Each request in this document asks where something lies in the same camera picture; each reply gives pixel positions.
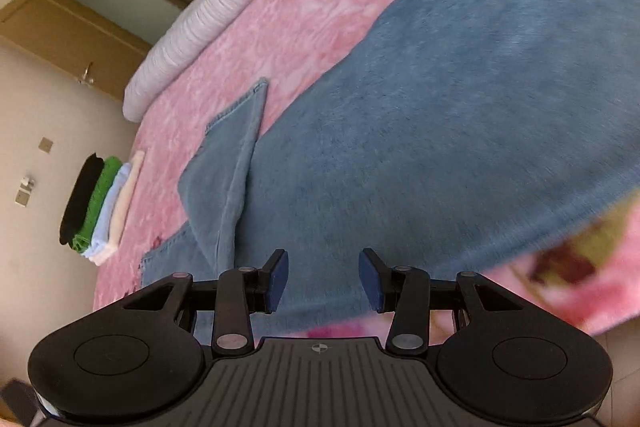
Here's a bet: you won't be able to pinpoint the green knitted folded garment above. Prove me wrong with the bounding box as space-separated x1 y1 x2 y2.
70 156 122 254

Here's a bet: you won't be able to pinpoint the blue denim jeans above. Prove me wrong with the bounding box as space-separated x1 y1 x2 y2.
141 0 639 336

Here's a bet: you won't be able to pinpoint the black folded garment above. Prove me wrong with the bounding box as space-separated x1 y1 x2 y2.
58 154 104 245

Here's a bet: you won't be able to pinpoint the cream folded garment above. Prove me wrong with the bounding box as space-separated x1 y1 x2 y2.
89 150 144 267

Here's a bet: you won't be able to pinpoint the pink floral fleece blanket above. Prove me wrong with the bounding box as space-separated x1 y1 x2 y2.
93 0 639 334

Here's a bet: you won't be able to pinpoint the light blue folded garment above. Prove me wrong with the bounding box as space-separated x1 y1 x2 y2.
82 162 131 259

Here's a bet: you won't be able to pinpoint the wooden room door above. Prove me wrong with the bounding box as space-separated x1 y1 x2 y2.
1 0 151 101

